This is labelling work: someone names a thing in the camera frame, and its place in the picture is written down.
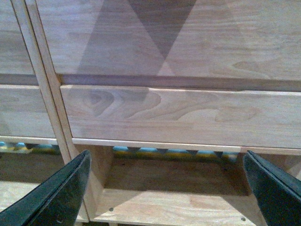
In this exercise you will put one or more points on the right wooden shelf unit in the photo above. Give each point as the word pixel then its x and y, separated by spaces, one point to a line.
pixel 226 45

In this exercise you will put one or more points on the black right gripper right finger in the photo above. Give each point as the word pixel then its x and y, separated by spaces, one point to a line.
pixel 278 193

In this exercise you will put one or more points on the unit wooden drawer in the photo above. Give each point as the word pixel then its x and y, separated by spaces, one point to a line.
pixel 23 112
pixel 205 117

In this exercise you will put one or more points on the left wooden shelf unit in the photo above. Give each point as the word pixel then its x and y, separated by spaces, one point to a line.
pixel 35 145

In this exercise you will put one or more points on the wooden shelf unit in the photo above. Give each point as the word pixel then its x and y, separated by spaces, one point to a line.
pixel 35 145
pixel 226 45

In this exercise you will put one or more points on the left unit wooden drawer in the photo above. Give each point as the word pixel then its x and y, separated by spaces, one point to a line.
pixel 23 112

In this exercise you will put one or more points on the right unit wooden drawer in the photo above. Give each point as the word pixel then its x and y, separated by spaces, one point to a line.
pixel 205 117

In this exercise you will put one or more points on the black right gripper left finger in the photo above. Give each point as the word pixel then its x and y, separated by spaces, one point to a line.
pixel 55 202

